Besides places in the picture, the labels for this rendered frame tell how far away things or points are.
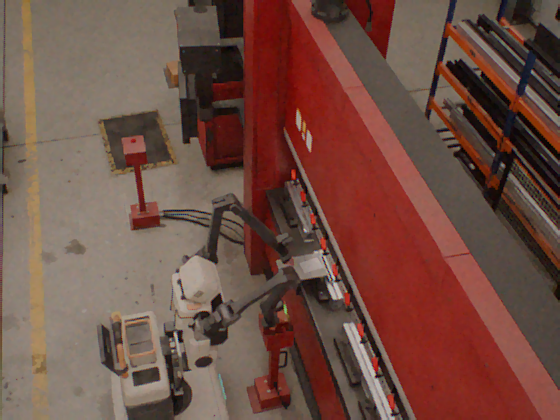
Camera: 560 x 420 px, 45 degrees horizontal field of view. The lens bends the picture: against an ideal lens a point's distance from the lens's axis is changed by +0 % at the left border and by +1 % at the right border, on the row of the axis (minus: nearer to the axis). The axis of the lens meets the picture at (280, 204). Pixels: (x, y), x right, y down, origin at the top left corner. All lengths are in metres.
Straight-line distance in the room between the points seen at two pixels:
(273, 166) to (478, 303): 2.54
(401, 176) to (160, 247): 3.19
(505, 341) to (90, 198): 4.44
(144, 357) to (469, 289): 2.03
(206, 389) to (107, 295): 1.29
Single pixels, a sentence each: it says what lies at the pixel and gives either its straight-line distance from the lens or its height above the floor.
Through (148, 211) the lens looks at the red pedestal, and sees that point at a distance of 5.64.
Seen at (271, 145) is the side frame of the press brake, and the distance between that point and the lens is 4.43.
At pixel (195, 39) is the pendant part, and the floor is 1.95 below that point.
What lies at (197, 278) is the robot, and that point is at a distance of 3.44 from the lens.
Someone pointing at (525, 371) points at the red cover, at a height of 2.30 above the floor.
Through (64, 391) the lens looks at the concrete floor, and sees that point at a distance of 4.82.
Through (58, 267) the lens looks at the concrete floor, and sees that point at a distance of 5.52.
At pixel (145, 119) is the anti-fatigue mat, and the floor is 0.01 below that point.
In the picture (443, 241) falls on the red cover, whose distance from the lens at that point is 2.43.
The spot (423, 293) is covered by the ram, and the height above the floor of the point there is 2.00.
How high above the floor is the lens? 3.98
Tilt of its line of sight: 43 degrees down
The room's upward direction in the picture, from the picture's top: 3 degrees clockwise
